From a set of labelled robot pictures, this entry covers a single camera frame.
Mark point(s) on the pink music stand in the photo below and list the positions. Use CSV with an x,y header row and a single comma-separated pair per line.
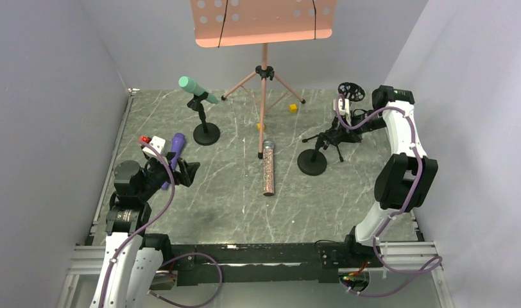
x,y
240,23

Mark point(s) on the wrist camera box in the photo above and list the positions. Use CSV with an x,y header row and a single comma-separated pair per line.
x,y
343,109
158,143

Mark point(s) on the black tripod mic stand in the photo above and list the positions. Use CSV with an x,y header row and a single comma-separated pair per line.
x,y
354,93

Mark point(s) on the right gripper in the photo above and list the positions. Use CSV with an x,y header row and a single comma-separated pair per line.
x,y
336,135

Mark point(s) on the aluminium frame rail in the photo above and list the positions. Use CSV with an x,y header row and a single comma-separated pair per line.
x,y
115,145

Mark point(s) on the black round-base mic stand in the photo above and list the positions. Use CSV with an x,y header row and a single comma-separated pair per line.
x,y
205,134
311,161

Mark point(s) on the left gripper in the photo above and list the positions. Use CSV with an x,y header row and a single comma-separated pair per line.
x,y
175,171

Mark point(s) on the purple toy microphone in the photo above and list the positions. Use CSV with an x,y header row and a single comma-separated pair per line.
x,y
178,143

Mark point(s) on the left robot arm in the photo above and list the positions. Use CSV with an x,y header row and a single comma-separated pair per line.
x,y
132,257

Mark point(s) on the teal toy microphone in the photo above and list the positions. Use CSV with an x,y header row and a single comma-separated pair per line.
x,y
189,85

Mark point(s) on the yellow cube near stand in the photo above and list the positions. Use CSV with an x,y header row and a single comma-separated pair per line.
x,y
260,126

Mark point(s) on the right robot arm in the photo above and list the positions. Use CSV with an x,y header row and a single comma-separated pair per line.
x,y
408,174

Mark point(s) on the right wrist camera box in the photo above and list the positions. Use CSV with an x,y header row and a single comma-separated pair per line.
x,y
343,109

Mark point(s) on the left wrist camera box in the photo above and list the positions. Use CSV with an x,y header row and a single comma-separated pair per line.
x,y
158,143

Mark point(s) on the black base bar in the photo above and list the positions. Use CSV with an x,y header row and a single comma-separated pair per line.
x,y
323,261

